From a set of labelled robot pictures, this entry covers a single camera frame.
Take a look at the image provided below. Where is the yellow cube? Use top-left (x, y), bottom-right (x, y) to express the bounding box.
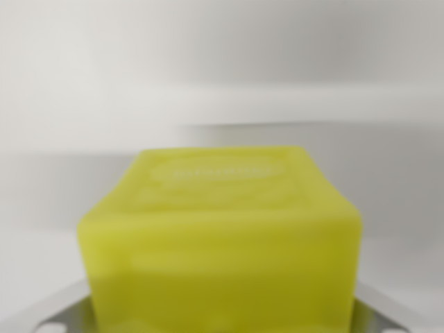
top-left (76, 145), bottom-right (364, 333)

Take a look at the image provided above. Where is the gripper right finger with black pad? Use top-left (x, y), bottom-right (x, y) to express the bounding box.
top-left (352, 284), bottom-right (416, 333)

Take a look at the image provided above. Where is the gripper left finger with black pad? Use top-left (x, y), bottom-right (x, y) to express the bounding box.
top-left (31, 279), bottom-right (98, 333)

